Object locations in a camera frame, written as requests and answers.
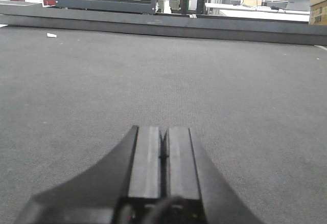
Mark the dark grey carpet mat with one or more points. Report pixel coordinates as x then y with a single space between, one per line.
259 109

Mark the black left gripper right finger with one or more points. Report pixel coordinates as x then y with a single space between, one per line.
193 176

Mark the cardboard box at right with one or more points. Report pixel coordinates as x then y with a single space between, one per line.
317 12

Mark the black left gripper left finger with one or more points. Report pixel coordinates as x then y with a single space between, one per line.
129 174

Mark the white table in background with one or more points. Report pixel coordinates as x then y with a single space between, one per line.
257 12

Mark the small white paper scrap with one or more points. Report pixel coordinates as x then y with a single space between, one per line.
50 35

